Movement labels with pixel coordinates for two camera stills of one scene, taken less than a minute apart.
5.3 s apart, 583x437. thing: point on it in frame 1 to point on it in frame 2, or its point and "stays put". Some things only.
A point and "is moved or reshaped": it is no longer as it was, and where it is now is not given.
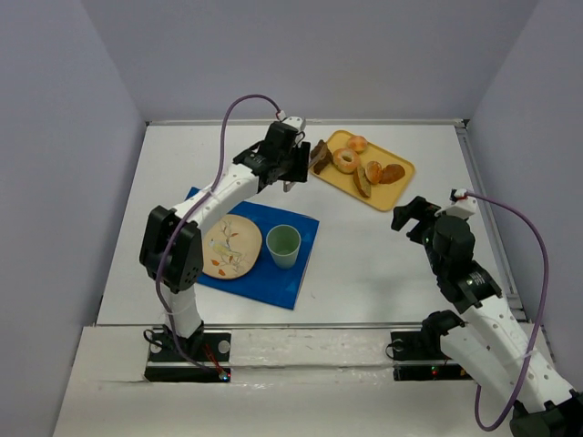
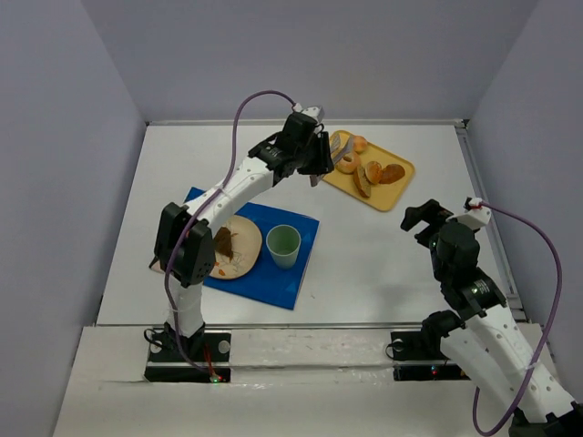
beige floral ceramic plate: x=230 y=247 stays put
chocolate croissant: x=320 y=156 is moved or reshaped
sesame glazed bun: x=374 y=172 stays put
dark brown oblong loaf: x=392 y=173 stays put
